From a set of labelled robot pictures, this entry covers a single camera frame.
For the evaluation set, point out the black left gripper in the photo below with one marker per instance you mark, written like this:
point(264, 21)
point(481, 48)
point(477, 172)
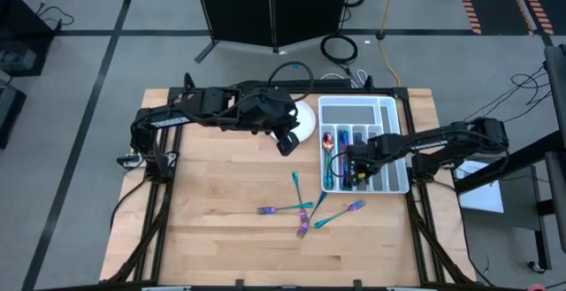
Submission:
point(265, 109)

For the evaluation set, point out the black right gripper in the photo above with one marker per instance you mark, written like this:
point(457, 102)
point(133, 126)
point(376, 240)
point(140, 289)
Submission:
point(367, 149)

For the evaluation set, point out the iridescent fork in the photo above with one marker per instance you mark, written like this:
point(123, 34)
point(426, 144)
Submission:
point(283, 208)
point(336, 215)
point(358, 138)
point(297, 189)
point(322, 200)

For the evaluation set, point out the iridescent knife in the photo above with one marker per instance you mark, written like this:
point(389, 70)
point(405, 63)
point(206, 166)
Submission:
point(341, 158)

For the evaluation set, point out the iridescent spoon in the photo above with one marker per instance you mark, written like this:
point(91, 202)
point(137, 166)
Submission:
point(328, 141)

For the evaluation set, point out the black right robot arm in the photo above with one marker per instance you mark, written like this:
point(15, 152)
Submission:
point(442, 140)

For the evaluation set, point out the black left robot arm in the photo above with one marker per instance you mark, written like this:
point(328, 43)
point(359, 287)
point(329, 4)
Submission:
point(177, 118)

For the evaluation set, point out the white plate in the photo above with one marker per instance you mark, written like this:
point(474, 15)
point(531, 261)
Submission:
point(307, 120)

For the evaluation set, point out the white cutlery tray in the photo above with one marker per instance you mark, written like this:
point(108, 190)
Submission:
point(393, 109)

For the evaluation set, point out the black partition panel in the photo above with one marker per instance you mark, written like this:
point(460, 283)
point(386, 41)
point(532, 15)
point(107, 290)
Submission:
point(309, 3)
point(234, 3)

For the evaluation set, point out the white paper sheet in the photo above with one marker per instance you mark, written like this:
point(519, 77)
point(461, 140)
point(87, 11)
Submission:
point(482, 198)

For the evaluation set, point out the black floor cabinet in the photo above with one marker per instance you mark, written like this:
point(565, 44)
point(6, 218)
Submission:
point(17, 30)

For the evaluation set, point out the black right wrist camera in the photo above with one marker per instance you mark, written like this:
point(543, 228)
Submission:
point(360, 173)

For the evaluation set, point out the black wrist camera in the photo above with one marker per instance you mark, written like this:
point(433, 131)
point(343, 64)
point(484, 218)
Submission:
point(287, 144)
point(360, 173)

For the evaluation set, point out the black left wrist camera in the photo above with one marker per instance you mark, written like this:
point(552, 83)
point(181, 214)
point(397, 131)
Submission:
point(287, 144)

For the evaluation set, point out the black side desk frame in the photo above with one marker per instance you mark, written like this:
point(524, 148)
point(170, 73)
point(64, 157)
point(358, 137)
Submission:
point(555, 105)

